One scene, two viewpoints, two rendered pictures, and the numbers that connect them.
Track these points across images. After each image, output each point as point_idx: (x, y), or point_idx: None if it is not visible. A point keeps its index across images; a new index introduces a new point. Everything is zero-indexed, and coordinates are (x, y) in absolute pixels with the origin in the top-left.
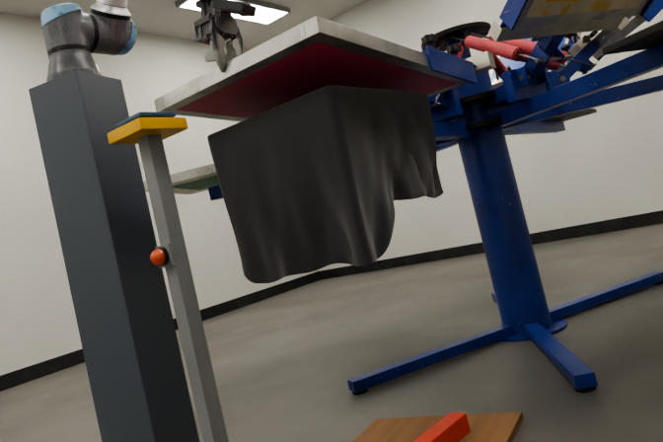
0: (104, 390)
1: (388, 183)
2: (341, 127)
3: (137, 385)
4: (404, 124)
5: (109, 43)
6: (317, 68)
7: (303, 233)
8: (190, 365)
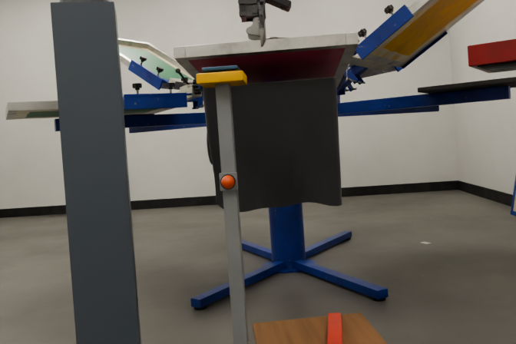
0: (89, 296)
1: None
2: (337, 108)
3: (129, 290)
4: None
5: None
6: (308, 60)
7: (286, 177)
8: (234, 269)
